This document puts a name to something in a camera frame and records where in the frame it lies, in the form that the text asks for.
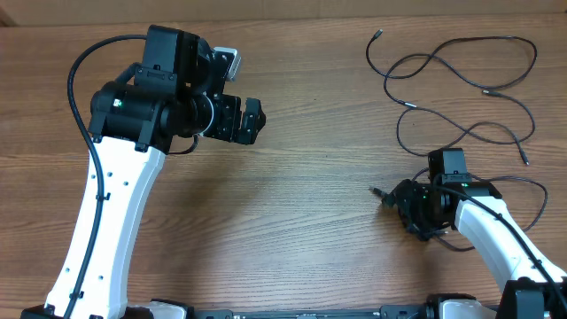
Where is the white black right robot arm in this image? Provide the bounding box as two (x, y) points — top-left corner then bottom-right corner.
(372, 148), (566, 318)

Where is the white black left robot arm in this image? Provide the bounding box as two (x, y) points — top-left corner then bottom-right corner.
(22, 25), (266, 318)

